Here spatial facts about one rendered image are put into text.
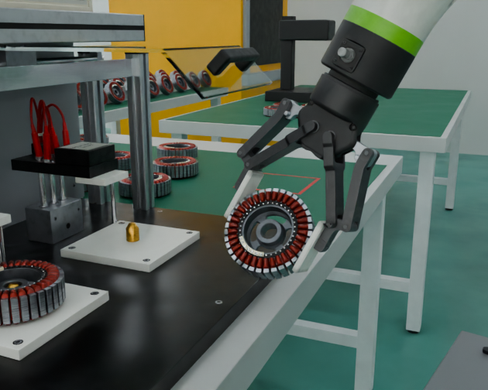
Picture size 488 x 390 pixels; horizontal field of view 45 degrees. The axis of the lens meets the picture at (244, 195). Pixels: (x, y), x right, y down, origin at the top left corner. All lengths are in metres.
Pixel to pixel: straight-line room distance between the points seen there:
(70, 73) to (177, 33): 3.61
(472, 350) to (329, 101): 0.30
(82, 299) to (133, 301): 0.06
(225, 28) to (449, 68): 2.34
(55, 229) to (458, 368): 0.64
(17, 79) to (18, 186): 0.29
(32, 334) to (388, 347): 1.71
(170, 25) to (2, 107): 3.55
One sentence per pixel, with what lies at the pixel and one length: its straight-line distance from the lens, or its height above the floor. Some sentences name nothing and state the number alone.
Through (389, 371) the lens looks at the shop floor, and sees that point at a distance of 2.10.
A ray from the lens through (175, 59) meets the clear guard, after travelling 0.75.
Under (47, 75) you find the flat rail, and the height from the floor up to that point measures 1.03.
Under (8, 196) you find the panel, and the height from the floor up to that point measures 0.82.
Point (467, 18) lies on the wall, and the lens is 5.80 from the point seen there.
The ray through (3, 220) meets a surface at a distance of 0.73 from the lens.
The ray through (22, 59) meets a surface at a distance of 0.93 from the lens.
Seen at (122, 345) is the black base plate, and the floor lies 0.77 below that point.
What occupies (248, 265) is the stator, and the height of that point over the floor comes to 0.81.
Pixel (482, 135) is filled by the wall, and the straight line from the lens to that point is 5.86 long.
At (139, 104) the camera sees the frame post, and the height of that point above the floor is 0.96.
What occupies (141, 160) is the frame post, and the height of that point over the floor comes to 0.86.
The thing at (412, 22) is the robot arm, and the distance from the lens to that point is 0.67.
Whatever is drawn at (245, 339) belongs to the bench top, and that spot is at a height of 0.75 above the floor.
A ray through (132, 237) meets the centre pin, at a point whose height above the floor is 0.79.
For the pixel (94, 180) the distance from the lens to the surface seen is 0.88.
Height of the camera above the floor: 1.08
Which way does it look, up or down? 15 degrees down
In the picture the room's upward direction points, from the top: straight up
